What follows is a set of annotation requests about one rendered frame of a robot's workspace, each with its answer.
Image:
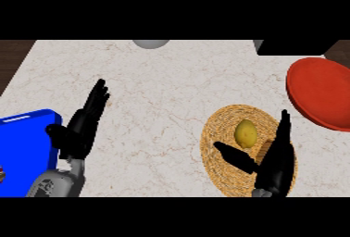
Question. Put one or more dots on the black box appliance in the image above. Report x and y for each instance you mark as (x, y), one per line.
(295, 47)

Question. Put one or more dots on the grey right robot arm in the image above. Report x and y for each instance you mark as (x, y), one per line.
(261, 193)

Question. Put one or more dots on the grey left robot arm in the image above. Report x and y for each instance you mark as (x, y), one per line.
(59, 180)

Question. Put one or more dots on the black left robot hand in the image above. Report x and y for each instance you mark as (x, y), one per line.
(83, 123)

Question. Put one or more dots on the grey round object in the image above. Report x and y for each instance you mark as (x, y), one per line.
(151, 43)

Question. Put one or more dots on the yellow lemon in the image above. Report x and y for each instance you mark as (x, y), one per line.
(245, 133)

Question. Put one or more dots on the red bowl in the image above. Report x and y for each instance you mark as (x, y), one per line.
(320, 92)

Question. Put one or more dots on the blue tray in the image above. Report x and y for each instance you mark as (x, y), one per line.
(25, 154)

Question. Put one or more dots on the small striped object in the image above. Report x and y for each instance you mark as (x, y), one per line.
(1, 174)

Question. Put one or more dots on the round woven straw placemat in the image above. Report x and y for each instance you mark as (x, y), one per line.
(223, 160)

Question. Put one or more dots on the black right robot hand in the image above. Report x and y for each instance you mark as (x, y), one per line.
(276, 163)

